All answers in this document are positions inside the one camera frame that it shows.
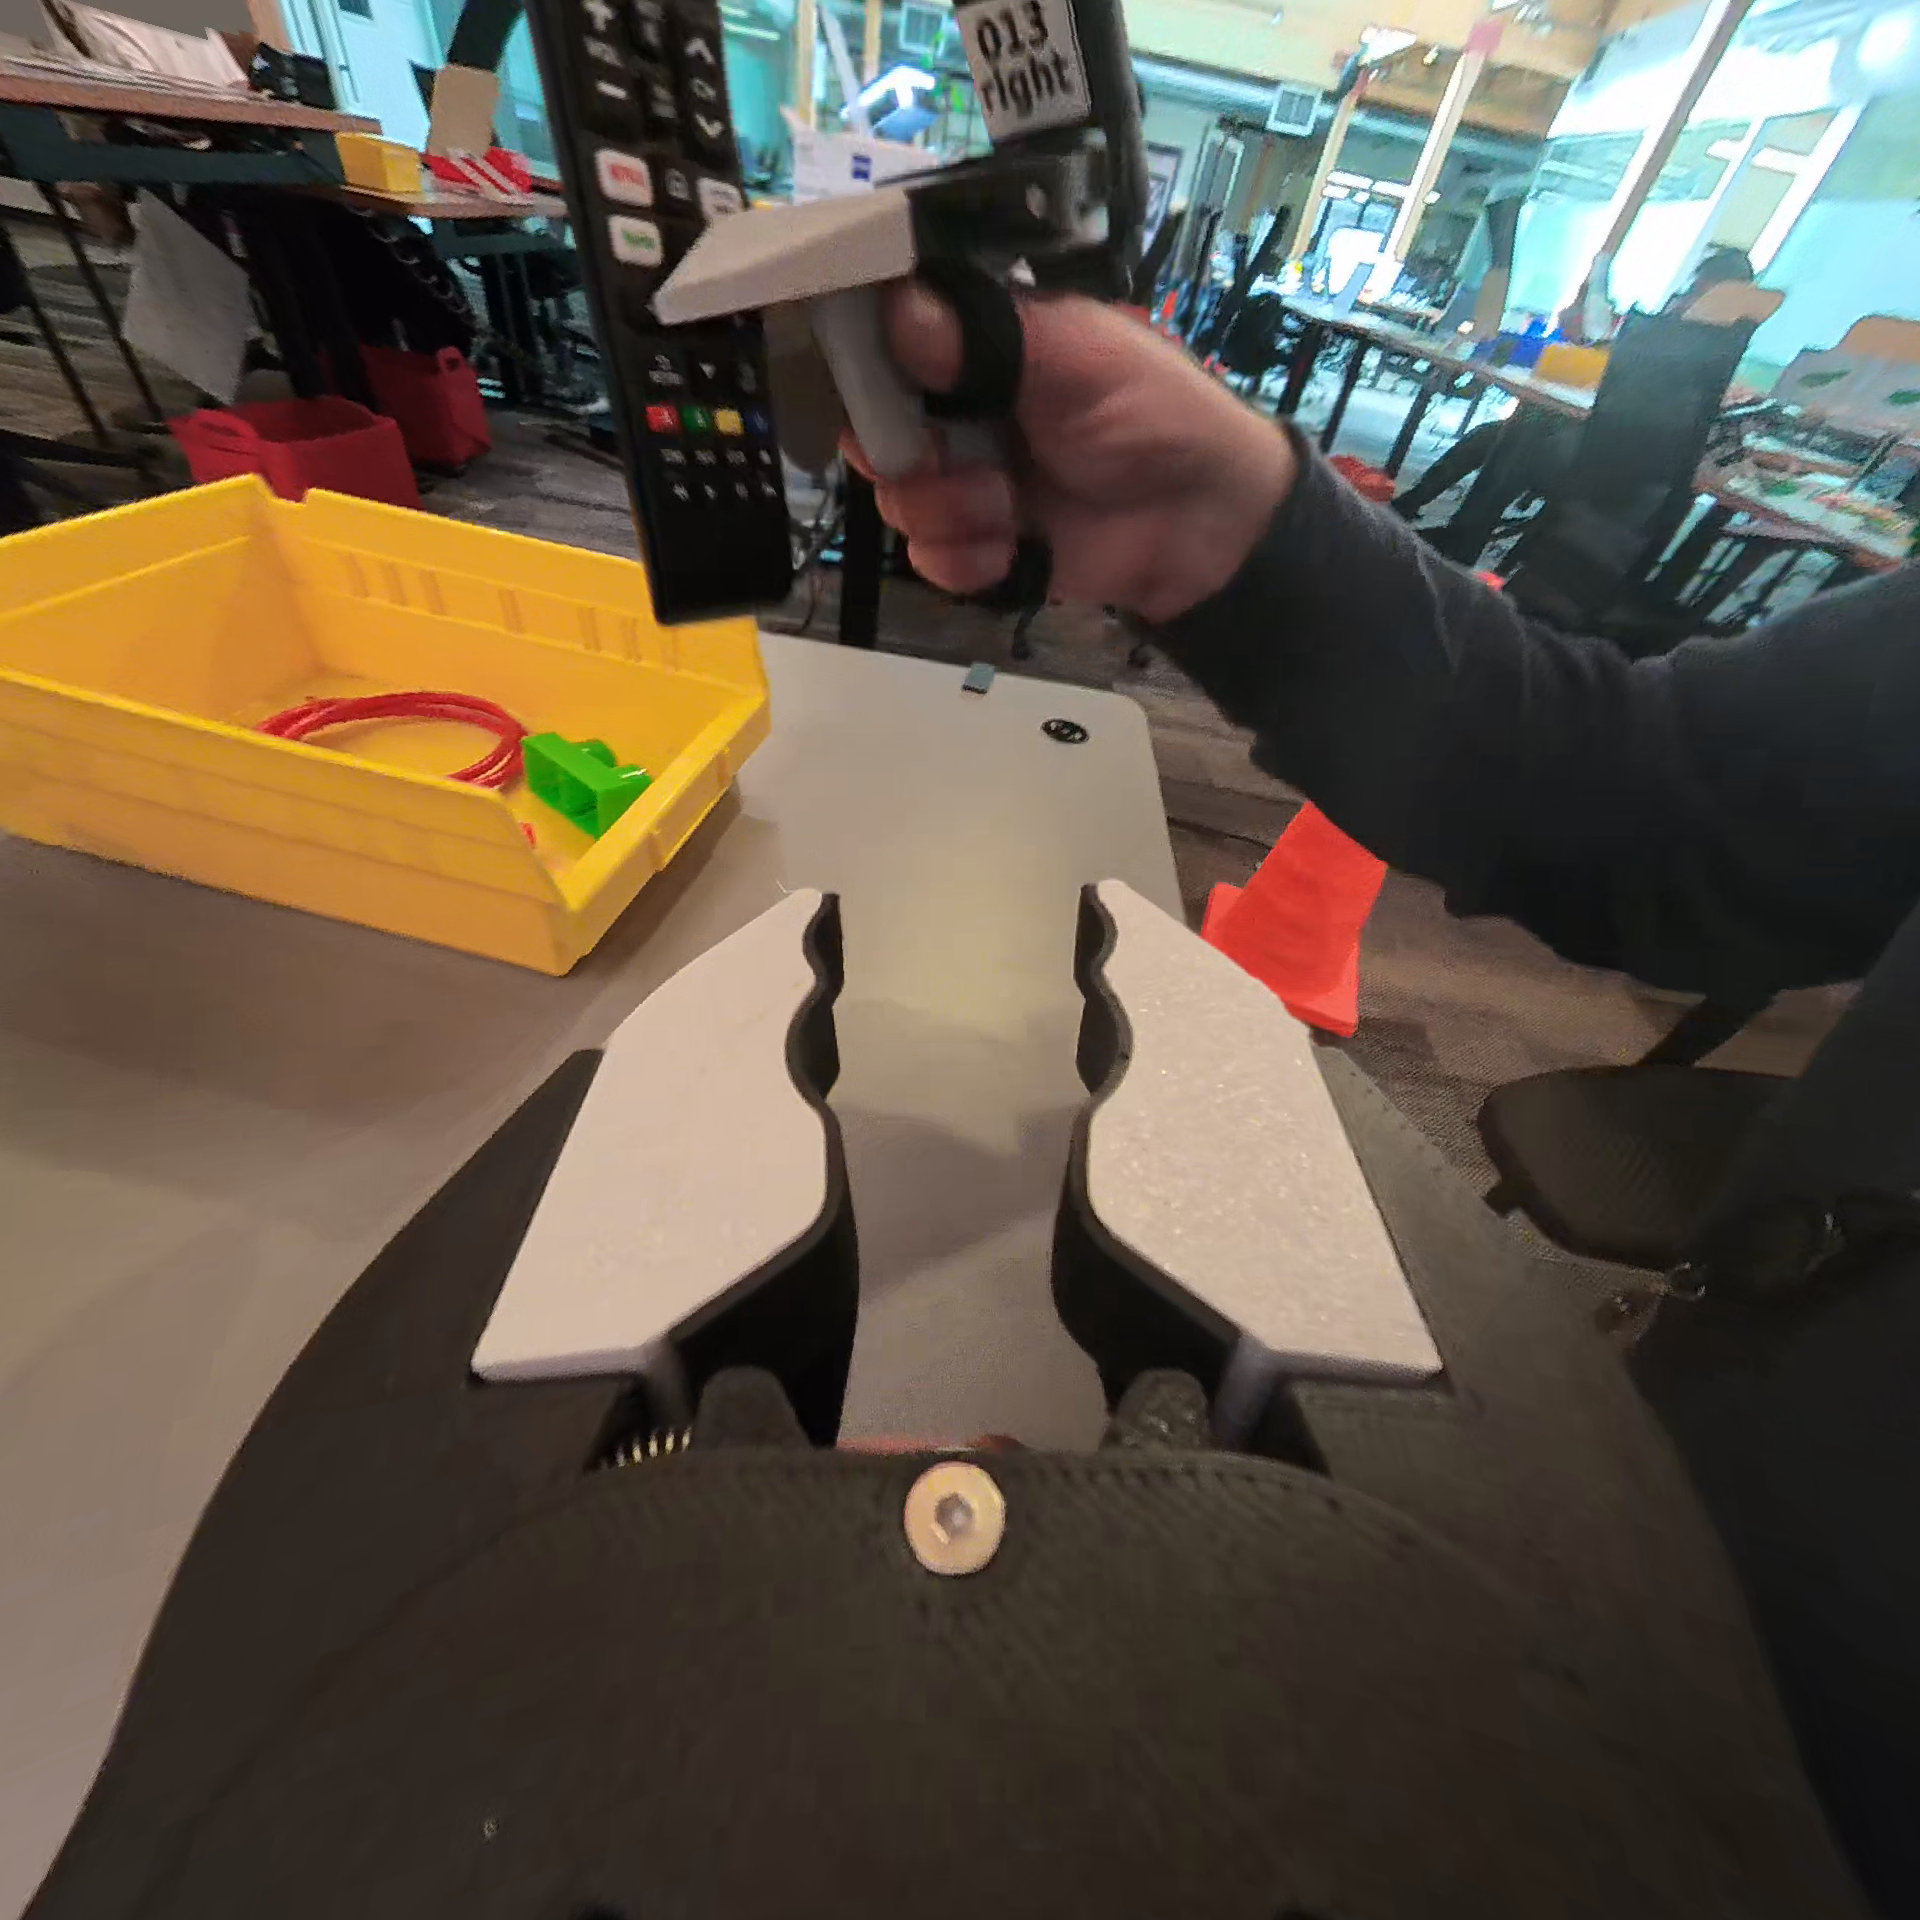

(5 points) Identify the red cable coil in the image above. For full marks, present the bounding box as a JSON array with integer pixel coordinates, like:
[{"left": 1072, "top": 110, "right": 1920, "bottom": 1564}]
[{"left": 251, "top": 688, "right": 530, "bottom": 788}]

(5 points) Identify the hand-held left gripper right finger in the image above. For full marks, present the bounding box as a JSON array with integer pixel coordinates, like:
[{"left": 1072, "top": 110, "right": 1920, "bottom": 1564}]
[{"left": 1053, "top": 884, "right": 1442, "bottom": 1384}]

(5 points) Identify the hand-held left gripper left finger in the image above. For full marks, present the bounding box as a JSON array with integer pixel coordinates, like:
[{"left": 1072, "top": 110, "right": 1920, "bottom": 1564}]
[{"left": 475, "top": 889, "right": 864, "bottom": 1384}]

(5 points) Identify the person's dark zip jacket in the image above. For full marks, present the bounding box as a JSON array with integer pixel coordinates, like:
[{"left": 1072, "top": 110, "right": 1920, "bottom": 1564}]
[{"left": 1623, "top": 884, "right": 1920, "bottom": 1920}]

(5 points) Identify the white box with glasses print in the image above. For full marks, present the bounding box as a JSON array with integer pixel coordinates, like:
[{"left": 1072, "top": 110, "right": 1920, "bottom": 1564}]
[{"left": 783, "top": 106, "right": 940, "bottom": 203}]

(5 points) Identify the black remote control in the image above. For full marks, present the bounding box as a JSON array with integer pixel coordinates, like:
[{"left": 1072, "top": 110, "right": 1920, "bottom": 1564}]
[{"left": 522, "top": 0, "right": 797, "bottom": 628}]

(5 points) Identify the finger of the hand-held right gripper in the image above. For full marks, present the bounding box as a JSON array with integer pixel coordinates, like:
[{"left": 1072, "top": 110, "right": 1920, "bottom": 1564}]
[{"left": 648, "top": 187, "right": 925, "bottom": 324}]

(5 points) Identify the green plastic block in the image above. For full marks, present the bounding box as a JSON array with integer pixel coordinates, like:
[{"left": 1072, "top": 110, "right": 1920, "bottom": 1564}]
[{"left": 522, "top": 727, "right": 652, "bottom": 843}]

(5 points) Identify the yellow plastic bin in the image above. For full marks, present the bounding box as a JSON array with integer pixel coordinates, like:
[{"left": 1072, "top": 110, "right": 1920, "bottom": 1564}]
[{"left": 0, "top": 474, "right": 773, "bottom": 975}]

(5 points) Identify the person's right hand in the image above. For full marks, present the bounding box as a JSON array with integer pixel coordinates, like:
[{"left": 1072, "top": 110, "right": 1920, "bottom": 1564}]
[{"left": 839, "top": 274, "right": 1306, "bottom": 619}]

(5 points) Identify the person's right forearm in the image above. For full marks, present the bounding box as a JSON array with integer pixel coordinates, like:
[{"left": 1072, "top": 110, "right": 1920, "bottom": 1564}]
[{"left": 1166, "top": 423, "right": 1920, "bottom": 998}]

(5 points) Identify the red fabric bin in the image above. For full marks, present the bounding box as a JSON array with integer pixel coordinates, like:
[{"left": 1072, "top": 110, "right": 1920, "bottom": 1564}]
[
  {"left": 165, "top": 397, "right": 418, "bottom": 512},
  {"left": 354, "top": 338, "right": 496, "bottom": 466}
]

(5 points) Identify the long wooden workbench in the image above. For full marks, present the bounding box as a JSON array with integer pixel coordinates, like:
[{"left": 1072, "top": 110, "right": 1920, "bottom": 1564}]
[{"left": 0, "top": 64, "right": 378, "bottom": 146}]

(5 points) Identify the black office chair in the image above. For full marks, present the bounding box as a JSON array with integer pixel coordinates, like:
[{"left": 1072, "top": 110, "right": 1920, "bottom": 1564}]
[
  {"left": 1481, "top": 1063, "right": 1920, "bottom": 1312},
  {"left": 1397, "top": 249, "right": 1791, "bottom": 640}
]

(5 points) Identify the orange traffic cone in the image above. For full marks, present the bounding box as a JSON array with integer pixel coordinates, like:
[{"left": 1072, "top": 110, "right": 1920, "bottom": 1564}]
[{"left": 1200, "top": 805, "right": 1388, "bottom": 1035}]

